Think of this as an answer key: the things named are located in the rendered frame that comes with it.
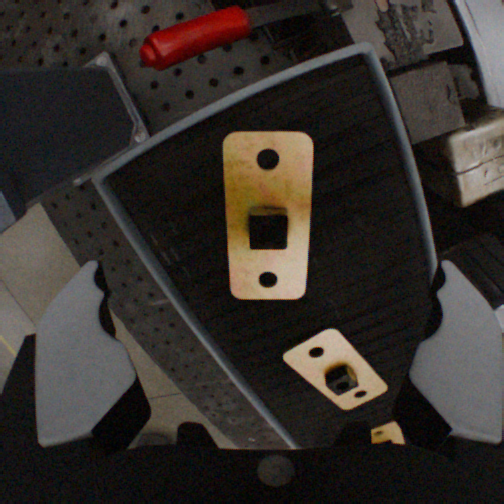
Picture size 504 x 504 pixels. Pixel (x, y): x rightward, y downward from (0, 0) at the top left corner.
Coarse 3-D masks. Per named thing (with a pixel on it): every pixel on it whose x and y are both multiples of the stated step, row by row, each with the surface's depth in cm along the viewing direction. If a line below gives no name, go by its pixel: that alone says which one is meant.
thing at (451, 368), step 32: (448, 288) 9; (448, 320) 8; (480, 320) 8; (416, 352) 7; (448, 352) 7; (480, 352) 6; (416, 384) 6; (448, 384) 6; (480, 384) 6; (416, 416) 6; (448, 416) 5; (480, 416) 5
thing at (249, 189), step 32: (224, 160) 14; (256, 160) 14; (288, 160) 13; (256, 192) 14; (288, 192) 14; (256, 224) 14; (288, 224) 15; (256, 256) 16; (288, 256) 16; (256, 288) 17; (288, 288) 16
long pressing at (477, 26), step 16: (448, 0) 20; (464, 0) 19; (480, 0) 19; (496, 0) 19; (464, 16) 20; (480, 16) 20; (496, 16) 20; (464, 32) 22; (480, 32) 21; (496, 32) 21; (480, 48) 22; (496, 48) 22; (480, 64) 23; (496, 64) 22; (480, 80) 24; (496, 80) 23; (480, 96) 25; (496, 96) 24
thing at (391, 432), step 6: (390, 420) 23; (378, 426) 23; (384, 426) 23; (390, 426) 23; (396, 426) 23; (372, 432) 23; (384, 432) 23; (390, 432) 23; (396, 432) 24; (372, 438) 24; (378, 438) 24; (384, 438) 24; (390, 438) 24; (396, 438) 24; (402, 438) 24
